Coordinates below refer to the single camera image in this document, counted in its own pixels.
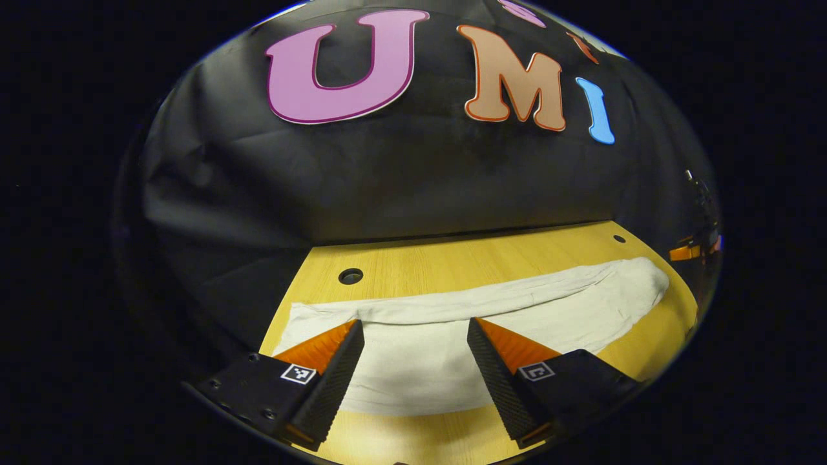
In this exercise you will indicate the black backdrop cloth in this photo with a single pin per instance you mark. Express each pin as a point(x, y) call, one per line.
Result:
point(387, 187)

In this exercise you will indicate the white jeans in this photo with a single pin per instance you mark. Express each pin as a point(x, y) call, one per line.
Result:
point(420, 361)

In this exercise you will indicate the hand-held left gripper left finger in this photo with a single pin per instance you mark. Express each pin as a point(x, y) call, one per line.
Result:
point(333, 387)

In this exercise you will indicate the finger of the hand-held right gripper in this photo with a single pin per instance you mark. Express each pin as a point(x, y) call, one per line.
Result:
point(686, 252)

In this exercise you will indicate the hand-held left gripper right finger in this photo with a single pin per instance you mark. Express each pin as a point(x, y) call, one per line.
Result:
point(501, 391)

